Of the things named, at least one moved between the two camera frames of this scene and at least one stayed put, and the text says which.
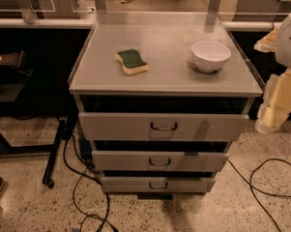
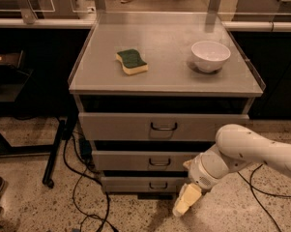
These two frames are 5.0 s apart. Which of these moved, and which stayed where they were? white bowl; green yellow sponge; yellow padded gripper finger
Moved: yellow padded gripper finger
Stayed: green yellow sponge; white bowl
